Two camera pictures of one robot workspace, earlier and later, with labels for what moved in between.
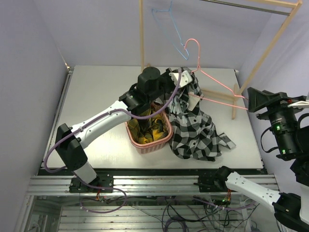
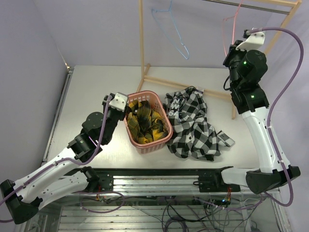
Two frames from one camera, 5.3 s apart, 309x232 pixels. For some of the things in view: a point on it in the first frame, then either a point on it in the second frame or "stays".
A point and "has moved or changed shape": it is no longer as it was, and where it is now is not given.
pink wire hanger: (200, 70) -> (233, 27)
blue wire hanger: (170, 6) stays
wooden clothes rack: (295, 4) stays
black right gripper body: (269, 108) -> (231, 55)
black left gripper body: (165, 79) -> (107, 104)
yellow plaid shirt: (149, 130) stays
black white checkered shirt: (193, 134) has moved or changed shape
